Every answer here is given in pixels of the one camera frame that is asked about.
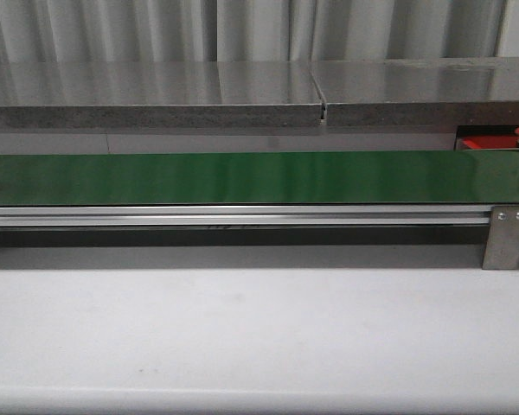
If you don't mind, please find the left grey stone slab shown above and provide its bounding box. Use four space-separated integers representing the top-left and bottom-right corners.
0 61 324 130

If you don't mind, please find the steel conveyor support bracket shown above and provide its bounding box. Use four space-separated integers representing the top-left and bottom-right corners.
482 205 519 271

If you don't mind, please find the grey pleated curtain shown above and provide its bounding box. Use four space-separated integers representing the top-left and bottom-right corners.
0 1 506 63

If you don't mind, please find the green conveyor belt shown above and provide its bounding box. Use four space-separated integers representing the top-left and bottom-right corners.
0 150 519 207

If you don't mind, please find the red plastic bin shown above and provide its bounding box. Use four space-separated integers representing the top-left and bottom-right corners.
458 135 517 150

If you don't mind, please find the right grey stone slab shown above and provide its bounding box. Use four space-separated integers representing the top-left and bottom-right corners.
311 57 519 127

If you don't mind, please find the grey stone slab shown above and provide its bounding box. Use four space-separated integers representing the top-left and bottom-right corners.
0 61 324 130
311 57 519 127

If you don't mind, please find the aluminium conveyor side rail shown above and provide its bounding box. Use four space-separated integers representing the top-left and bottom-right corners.
0 204 493 227

